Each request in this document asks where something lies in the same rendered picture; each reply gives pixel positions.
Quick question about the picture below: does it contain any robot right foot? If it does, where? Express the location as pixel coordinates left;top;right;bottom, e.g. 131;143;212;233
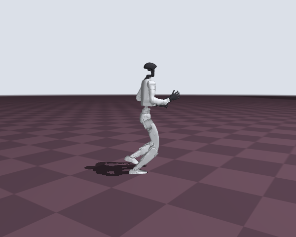
129;169;147;174

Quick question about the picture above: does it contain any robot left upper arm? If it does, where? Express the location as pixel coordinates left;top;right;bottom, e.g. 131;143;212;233
136;88;141;101

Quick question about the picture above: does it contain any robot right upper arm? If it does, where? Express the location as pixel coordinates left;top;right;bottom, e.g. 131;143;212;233
147;80;156;105

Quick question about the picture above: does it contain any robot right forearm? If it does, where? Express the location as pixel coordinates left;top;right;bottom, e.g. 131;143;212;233
153;97;170;105

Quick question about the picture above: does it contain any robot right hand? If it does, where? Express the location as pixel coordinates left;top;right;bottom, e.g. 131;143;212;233
165;90;180;102

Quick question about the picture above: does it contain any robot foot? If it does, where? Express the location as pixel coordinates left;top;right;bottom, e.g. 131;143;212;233
125;156;139;164
129;169;147;174

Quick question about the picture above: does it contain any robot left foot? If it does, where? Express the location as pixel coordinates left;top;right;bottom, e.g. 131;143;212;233
125;156;139;164

